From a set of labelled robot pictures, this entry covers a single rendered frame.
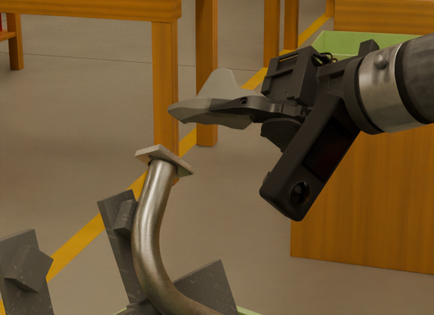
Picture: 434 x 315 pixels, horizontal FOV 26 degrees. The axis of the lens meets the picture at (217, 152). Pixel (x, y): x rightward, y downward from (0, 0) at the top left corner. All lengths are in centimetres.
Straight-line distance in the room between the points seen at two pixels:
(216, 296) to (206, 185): 318
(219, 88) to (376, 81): 17
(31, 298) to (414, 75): 41
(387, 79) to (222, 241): 293
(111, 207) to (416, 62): 39
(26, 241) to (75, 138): 410
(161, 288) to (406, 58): 36
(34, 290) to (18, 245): 5
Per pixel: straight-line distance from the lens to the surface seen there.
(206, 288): 110
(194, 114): 90
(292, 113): 87
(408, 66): 80
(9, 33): 644
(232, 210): 401
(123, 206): 102
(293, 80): 89
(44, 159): 470
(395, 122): 83
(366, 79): 82
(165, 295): 99
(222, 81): 92
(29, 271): 89
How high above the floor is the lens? 151
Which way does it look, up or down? 19 degrees down
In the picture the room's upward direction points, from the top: straight up
